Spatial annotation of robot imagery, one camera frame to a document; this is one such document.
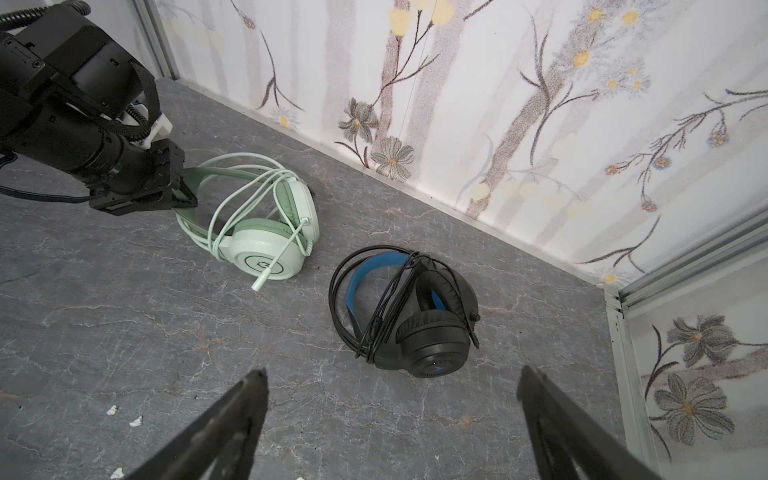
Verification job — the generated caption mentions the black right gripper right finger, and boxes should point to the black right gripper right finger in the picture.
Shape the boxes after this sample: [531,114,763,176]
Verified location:
[517,365,659,480]

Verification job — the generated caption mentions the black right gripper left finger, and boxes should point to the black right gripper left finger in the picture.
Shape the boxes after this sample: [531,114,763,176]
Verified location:
[128,369,269,479]

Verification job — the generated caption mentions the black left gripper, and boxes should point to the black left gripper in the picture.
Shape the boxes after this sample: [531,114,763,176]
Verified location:
[89,139,198,216]

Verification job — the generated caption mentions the mint green wired headphones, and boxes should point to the mint green wired headphones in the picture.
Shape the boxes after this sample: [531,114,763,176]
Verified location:
[174,152,320,291]

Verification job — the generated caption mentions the black wired headphones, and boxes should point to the black wired headphones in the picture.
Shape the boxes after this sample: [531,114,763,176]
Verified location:
[328,245,481,378]

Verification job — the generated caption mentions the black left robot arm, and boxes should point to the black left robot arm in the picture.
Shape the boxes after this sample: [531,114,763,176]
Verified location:
[1,1,197,216]

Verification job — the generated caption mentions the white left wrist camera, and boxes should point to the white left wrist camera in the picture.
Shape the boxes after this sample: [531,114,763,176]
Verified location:
[120,102,173,150]

